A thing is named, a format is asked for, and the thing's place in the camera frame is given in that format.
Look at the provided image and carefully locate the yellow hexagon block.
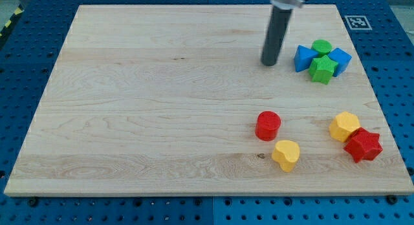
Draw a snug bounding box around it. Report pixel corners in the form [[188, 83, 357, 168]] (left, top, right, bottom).
[[329, 111, 360, 143]]

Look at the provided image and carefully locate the green cylinder block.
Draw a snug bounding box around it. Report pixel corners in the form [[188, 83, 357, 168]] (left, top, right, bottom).
[[311, 39, 332, 58]]

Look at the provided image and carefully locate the red star block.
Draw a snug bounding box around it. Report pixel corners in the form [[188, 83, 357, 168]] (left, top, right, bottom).
[[343, 127, 383, 163]]

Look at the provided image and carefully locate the blue triangle block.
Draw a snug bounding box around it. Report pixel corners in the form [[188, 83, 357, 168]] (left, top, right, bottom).
[[294, 45, 318, 72]]

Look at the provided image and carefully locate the red cylinder block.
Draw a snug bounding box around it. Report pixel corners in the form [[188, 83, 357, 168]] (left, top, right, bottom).
[[255, 111, 281, 141]]

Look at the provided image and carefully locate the blue cube block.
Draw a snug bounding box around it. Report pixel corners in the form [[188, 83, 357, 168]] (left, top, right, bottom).
[[327, 48, 352, 77]]

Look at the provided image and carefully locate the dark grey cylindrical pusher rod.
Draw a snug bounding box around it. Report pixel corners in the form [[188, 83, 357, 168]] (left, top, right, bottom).
[[261, 6, 292, 66]]

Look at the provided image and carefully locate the white fiducial marker tag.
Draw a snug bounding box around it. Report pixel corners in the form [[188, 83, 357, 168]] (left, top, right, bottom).
[[344, 15, 372, 30]]

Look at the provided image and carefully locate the green star block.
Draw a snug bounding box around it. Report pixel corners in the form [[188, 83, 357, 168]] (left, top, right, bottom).
[[309, 56, 338, 85]]

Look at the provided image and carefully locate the yellow black hazard tape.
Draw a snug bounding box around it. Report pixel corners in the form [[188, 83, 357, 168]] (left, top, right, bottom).
[[1, 4, 25, 39]]

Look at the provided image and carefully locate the yellow heart block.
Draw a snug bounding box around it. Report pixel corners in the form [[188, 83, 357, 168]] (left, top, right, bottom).
[[271, 140, 300, 173]]

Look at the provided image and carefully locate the light wooden board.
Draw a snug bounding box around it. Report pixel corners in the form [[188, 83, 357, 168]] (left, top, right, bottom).
[[5, 5, 413, 197]]

